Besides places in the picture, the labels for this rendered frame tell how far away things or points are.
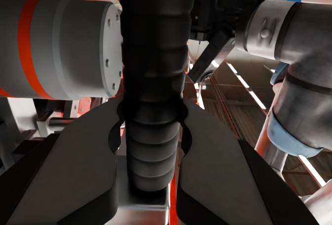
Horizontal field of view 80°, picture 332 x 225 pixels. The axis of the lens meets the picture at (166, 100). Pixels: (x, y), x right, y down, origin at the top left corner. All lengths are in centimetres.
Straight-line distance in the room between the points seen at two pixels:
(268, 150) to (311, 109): 37
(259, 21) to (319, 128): 15
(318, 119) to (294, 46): 9
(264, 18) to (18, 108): 37
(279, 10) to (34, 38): 28
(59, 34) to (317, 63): 29
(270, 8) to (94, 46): 22
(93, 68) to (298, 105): 25
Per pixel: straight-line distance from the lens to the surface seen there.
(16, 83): 29
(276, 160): 66
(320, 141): 33
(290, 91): 31
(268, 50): 30
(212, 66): 37
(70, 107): 54
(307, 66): 29
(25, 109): 40
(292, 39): 29
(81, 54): 24
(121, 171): 17
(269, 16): 30
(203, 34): 35
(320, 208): 53
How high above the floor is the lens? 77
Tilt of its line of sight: 29 degrees up
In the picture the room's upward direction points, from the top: 176 degrees counter-clockwise
